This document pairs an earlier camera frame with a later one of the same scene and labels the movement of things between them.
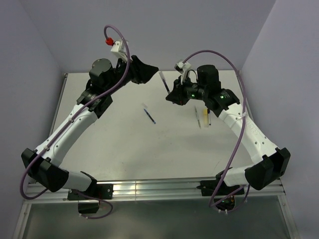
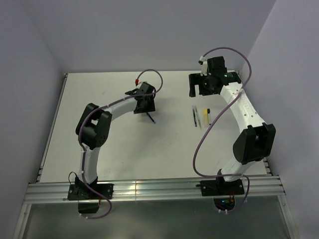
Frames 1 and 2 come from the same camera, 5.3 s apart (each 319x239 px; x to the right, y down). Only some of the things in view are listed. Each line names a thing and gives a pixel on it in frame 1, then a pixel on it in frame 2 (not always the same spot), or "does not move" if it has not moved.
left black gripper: (141, 72) → (150, 108)
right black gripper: (176, 96) → (196, 79)
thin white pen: (209, 117) does not move
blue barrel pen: (151, 118) does not move
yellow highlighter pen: (206, 117) does not move
